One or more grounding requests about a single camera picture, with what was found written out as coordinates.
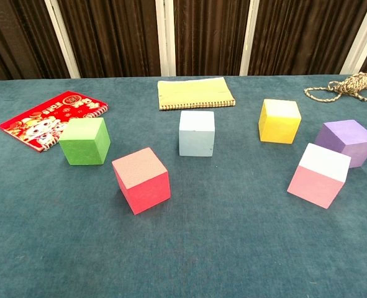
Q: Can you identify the yellow foam cube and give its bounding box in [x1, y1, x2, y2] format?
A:
[258, 98, 302, 145]

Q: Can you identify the green foam cube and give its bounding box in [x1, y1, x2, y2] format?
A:
[58, 117, 112, 166]

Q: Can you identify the purple foam cube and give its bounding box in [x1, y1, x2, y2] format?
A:
[314, 119, 367, 169]

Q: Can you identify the light blue foam cube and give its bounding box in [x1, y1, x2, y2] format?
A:
[178, 110, 215, 157]

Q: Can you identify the pale yellow spiral notebook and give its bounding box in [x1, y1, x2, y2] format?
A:
[156, 76, 237, 111]

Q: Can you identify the red foam cube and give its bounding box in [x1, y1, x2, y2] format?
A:
[111, 147, 172, 215]

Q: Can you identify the teal felt table cover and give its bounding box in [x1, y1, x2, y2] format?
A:
[0, 73, 367, 298]

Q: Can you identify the dark brown pleated curtain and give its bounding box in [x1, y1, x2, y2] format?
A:
[0, 0, 367, 83]

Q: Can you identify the pink foam cube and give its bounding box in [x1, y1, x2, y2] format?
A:
[286, 142, 352, 210]

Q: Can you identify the red spiral notebook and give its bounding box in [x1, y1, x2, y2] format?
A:
[0, 90, 109, 153]

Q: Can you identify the white metal frame post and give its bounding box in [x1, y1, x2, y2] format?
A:
[155, 0, 177, 77]
[43, 0, 81, 79]
[340, 0, 367, 75]
[239, 0, 260, 76]

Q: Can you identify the braided beige rope bundle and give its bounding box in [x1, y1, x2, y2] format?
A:
[304, 71, 367, 104]

